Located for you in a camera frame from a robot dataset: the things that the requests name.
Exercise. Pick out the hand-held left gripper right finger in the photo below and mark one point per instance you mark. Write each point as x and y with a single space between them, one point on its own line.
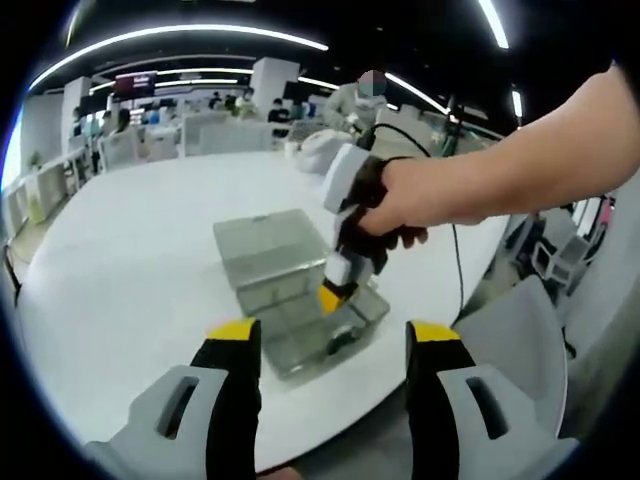
480 430

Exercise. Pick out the person's left hand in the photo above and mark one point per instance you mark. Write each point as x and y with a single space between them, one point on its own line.
288 474

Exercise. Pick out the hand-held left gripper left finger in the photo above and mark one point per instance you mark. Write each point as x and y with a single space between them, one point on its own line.
150 435

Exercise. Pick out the grey mesh chair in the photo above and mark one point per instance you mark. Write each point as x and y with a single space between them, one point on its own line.
515 350

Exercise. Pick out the red wall screen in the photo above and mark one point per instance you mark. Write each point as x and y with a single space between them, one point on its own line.
136 85

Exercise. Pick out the white plastic bag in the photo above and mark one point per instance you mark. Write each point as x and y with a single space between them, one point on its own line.
322 150

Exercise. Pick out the white office chair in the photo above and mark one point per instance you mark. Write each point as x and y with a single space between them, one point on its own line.
565 260

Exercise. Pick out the white desk partition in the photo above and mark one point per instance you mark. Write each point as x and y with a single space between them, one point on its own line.
227 135

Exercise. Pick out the transparent grey guide fixture box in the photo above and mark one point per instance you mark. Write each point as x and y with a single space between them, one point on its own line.
265 245

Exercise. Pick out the white paper cup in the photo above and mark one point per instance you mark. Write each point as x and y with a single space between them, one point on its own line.
290 150

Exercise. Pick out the person's right hand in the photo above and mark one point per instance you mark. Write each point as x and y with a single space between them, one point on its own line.
415 200

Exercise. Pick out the black tripod stand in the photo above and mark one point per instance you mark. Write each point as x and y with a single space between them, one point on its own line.
452 130

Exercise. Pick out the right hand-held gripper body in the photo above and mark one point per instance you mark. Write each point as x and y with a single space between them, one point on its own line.
345 175

